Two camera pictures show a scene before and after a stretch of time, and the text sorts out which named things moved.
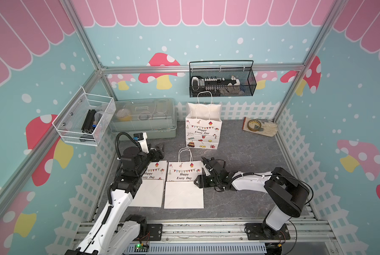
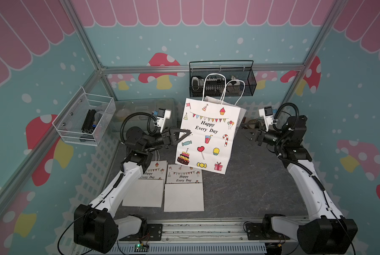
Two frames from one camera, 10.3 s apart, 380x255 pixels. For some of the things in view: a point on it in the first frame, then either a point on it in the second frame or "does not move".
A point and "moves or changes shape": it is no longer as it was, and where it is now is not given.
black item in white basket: x=87 y=126 does not move
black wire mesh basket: x=222 y=78 does not move
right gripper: x=200 y=181 → x=257 y=136
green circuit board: x=140 y=248 does not move
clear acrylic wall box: x=81 y=119 does not move
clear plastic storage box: x=156 y=117 does not move
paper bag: x=150 y=193 does not move
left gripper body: x=153 y=157 → x=166 y=139
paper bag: x=203 y=122 moves or changes shape
